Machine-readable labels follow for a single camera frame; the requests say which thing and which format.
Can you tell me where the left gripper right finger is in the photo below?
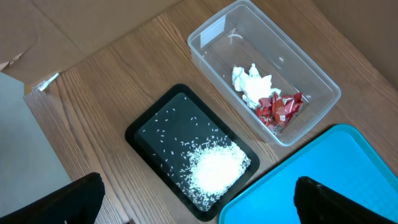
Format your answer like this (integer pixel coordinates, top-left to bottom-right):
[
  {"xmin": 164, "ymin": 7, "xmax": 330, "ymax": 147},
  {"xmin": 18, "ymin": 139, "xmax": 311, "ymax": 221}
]
[{"xmin": 294, "ymin": 176, "xmax": 395, "ymax": 224}]

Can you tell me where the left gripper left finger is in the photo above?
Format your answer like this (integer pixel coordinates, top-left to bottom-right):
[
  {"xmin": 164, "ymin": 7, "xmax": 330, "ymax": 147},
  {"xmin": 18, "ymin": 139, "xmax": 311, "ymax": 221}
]
[{"xmin": 1, "ymin": 172, "xmax": 105, "ymax": 224}]

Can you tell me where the red snack wrapper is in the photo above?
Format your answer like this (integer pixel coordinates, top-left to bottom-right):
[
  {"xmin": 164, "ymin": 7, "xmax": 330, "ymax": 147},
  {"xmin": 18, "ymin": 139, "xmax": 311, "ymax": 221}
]
[{"xmin": 256, "ymin": 92, "xmax": 303, "ymax": 135}]

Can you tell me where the white tissue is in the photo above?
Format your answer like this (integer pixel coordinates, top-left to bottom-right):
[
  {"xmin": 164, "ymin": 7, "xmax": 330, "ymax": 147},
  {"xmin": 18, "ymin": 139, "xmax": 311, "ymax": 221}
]
[{"xmin": 232, "ymin": 63, "xmax": 281, "ymax": 110}]

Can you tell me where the teal plastic tray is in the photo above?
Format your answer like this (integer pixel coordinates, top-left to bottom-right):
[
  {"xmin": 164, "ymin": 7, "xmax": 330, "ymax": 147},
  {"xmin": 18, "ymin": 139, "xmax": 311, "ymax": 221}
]
[{"xmin": 219, "ymin": 124, "xmax": 397, "ymax": 224}]

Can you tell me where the pile of white rice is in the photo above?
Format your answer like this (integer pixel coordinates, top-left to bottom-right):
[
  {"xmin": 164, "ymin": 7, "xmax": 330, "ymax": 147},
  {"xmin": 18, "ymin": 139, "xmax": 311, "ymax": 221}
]
[{"xmin": 141, "ymin": 96, "xmax": 252, "ymax": 212}]

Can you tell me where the black plastic tray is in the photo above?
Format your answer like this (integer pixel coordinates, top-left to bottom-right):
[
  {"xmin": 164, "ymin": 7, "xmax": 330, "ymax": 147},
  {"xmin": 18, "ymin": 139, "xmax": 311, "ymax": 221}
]
[{"xmin": 125, "ymin": 84, "xmax": 260, "ymax": 222}]

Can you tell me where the clear plastic bin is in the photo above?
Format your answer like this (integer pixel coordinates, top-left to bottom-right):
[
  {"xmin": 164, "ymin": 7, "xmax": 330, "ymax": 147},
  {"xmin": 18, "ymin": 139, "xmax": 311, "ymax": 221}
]
[{"xmin": 188, "ymin": 1, "xmax": 341, "ymax": 147}]

